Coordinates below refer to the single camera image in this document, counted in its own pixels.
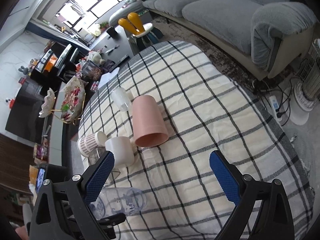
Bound white shell dish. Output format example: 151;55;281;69
38;88;58;118

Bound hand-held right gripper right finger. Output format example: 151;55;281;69
209;150;296;240

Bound white power strip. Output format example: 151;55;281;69
269;95;284;120

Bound clear printed plastic cup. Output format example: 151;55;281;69
89;187;147;220

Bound white paper sheet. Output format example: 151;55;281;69
99;67;119;88

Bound white electric heater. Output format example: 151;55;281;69
292;39;320;125

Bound black phone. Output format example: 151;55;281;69
35;167;47;194

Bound gold candy tray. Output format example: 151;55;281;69
54;76;89;124

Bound plaid blanket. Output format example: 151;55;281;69
77;40;315;240

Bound plaid paper cup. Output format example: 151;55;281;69
77;131;108;155

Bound clear snack box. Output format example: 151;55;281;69
81;61;103;80

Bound black power cable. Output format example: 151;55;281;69
252;77;294;127

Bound yellow rabbit ear chair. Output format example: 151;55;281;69
118;12;163;48

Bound white cup with handle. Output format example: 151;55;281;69
104;136;137;168

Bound small clear plastic cup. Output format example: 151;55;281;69
111;87;133;112

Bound colourful snack packets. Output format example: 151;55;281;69
33;137;50;159

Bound white plush bunny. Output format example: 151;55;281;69
87;51;105;65

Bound clear glass cup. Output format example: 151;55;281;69
87;147;108;166

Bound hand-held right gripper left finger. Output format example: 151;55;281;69
26;151;115;240

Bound pink cup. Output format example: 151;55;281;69
132;94;169;147

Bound grey sofa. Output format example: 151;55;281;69
142;0;320;80

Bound black coffee table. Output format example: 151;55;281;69
90;26;135;65

